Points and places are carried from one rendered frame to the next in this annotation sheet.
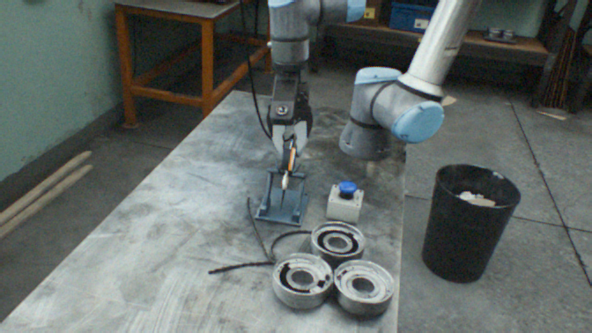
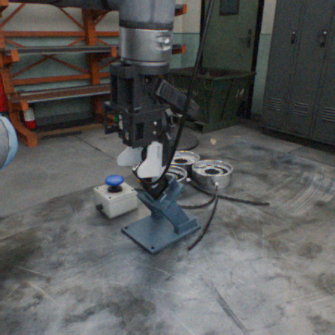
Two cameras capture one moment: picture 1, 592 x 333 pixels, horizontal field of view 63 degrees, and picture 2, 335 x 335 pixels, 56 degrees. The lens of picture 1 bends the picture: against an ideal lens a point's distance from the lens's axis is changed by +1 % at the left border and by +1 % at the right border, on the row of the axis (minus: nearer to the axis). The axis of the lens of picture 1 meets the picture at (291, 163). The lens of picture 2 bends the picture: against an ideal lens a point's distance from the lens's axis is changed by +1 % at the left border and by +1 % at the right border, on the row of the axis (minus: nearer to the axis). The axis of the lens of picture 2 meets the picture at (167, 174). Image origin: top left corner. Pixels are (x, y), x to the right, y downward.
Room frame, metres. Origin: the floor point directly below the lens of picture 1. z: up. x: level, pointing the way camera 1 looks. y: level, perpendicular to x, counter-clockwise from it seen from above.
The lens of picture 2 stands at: (1.28, 0.37, 1.16)
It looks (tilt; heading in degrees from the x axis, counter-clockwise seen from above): 25 degrees down; 221
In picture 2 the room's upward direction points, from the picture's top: straight up
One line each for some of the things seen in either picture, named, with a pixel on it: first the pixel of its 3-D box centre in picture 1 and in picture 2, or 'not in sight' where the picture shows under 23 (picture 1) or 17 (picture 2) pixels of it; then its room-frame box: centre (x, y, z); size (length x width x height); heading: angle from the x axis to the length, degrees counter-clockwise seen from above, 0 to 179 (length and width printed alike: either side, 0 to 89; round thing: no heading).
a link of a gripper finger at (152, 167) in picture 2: (280, 133); (150, 168); (0.94, 0.03, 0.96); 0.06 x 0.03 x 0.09; 177
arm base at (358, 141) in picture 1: (368, 131); not in sight; (1.22, -0.20, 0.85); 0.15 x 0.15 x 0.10
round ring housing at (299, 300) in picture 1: (301, 281); (211, 174); (0.64, -0.04, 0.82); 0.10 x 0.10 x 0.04
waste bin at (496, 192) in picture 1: (463, 225); not in sight; (1.73, -0.77, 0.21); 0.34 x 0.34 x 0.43
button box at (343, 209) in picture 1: (345, 202); (113, 198); (0.90, -0.13, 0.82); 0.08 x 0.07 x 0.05; 170
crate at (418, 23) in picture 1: (422, 16); not in sight; (4.25, -0.98, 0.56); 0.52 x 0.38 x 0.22; 77
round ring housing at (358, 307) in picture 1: (362, 288); (180, 164); (0.64, -0.15, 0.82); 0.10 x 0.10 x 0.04
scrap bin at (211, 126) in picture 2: not in sight; (204, 98); (-2.21, -2.03, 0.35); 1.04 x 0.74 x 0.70; 80
